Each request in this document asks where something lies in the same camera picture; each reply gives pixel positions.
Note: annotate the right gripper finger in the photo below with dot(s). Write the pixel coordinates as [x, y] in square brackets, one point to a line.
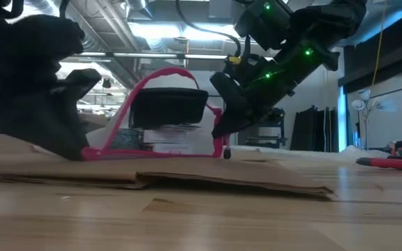
[234, 108]

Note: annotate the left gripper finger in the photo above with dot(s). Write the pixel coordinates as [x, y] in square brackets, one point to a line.
[47, 129]
[79, 83]

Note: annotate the black calculator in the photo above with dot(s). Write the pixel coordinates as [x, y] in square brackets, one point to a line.
[167, 108]

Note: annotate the brown cardboard box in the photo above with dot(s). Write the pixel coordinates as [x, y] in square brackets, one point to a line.
[187, 171]

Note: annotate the red box cutter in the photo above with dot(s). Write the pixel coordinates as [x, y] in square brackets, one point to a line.
[389, 163]

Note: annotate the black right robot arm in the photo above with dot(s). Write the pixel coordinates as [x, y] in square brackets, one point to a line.
[326, 17]

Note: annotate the black equipment cabinet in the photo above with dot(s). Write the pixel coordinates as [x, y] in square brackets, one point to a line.
[274, 129]

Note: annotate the long ceiling light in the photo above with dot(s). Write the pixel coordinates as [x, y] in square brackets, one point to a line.
[145, 55]

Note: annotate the silver ceiling duct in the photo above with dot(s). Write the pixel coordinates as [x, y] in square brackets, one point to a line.
[389, 21]
[93, 42]

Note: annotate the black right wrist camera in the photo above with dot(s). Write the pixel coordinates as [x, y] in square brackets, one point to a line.
[264, 21]

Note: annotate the black wall panel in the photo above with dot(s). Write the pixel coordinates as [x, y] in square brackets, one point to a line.
[396, 52]

